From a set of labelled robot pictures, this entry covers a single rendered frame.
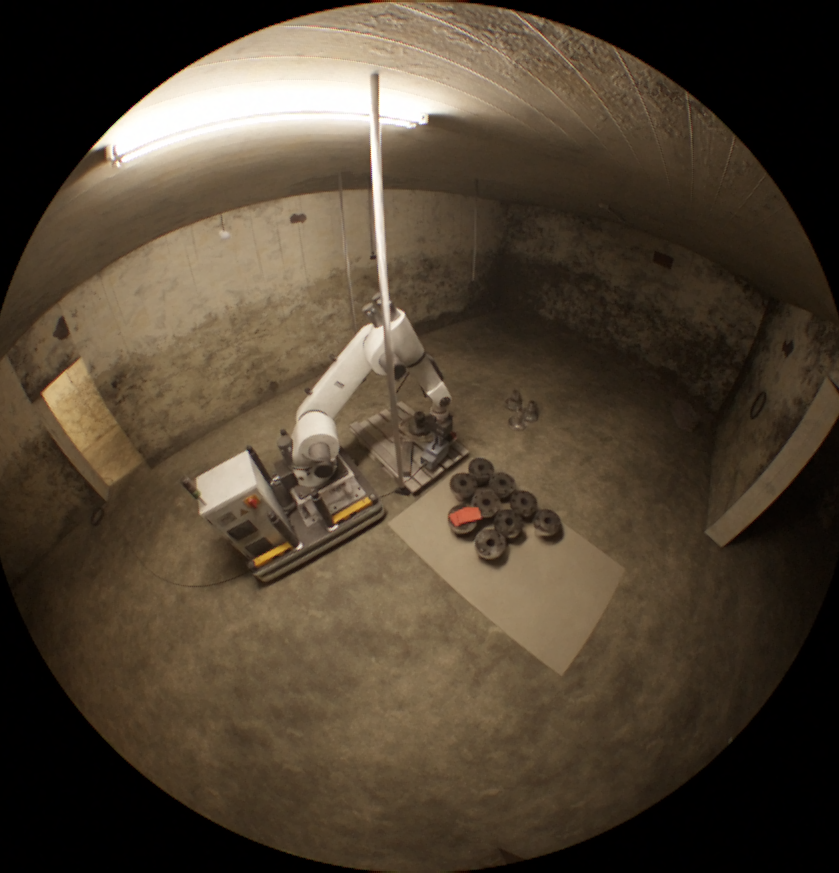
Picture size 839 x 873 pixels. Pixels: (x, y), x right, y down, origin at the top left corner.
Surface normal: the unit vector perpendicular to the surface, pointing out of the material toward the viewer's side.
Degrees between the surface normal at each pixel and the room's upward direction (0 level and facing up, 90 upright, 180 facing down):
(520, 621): 0
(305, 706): 0
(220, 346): 90
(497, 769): 0
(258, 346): 91
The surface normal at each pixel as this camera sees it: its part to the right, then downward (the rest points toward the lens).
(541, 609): -0.02, -0.71
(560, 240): -0.76, 0.47
